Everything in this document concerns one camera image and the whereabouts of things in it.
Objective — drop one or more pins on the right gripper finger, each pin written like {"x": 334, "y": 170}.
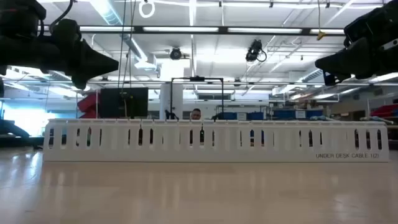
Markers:
{"x": 339, "y": 60}
{"x": 325, "y": 78}

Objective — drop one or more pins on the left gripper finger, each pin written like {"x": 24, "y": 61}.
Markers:
{"x": 96, "y": 63}

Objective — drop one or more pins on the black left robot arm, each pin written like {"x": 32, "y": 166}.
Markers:
{"x": 21, "y": 53}

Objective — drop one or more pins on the red storage bin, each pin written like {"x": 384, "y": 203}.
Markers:
{"x": 88, "y": 102}
{"x": 90, "y": 115}

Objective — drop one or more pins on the pale blue roll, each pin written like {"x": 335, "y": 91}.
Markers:
{"x": 321, "y": 118}
{"x": 374, "y": 119}

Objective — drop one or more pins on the blue storage bin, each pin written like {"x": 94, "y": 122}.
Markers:
{"x": 255, "y": 116}
{"x": 295, "y": 114}
{"x": 230, "y": 116}

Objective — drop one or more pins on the black monitor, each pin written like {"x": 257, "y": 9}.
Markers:
{"x": 121, "y": 102}

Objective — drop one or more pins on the red plastic crate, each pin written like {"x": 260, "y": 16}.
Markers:
{"x": 385, "y": 110}

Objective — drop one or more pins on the black metal gantry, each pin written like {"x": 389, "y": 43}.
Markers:
{"x": 196, "y": 78}

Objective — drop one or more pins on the person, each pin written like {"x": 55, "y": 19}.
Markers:
{"x": 196, "y": 114}

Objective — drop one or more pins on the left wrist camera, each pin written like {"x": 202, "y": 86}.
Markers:
{"x": 66, "y": 31}

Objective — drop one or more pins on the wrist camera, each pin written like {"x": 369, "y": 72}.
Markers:
{"x": 66, "y": 31}
{"x": 367, "y": 25}

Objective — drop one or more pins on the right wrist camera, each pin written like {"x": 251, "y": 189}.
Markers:
{"x": 367, "y": 25}

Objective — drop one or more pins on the black dome camera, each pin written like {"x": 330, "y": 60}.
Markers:
{"x": 175, "y": 53}

